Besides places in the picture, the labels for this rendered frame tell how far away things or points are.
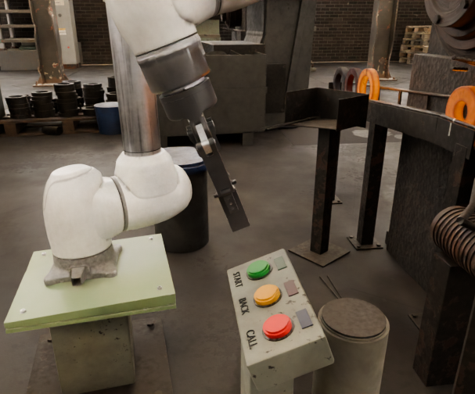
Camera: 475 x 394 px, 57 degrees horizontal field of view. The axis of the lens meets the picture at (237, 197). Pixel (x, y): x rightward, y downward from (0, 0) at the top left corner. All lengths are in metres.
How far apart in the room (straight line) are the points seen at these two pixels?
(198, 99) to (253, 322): 0.32
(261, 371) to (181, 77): 0.39
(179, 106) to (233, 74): 3.04
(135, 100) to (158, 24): 0.59
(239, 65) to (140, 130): 2.53
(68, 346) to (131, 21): 0.94
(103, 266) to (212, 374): 0.48
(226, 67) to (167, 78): 3.04
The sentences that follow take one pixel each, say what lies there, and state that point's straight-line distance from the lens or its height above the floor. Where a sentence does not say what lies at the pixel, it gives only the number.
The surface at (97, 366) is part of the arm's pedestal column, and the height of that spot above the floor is 0.11.
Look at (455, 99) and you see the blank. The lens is 1.54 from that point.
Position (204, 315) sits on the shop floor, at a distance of 1.66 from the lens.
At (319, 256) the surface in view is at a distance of 2.03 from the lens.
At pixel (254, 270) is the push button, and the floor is 0.61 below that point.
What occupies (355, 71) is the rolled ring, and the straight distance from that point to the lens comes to 2.28.
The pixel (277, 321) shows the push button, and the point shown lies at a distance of 0.63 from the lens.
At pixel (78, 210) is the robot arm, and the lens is 1.15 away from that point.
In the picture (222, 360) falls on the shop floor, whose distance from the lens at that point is 1.48.
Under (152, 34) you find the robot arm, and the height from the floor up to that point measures 0.98.
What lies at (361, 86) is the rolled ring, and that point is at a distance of 2.21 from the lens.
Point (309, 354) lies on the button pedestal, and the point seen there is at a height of 0.59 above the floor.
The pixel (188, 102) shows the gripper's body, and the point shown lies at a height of 0.89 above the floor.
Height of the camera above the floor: 0.99
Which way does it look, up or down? 22 degrees down
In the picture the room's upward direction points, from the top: straight up
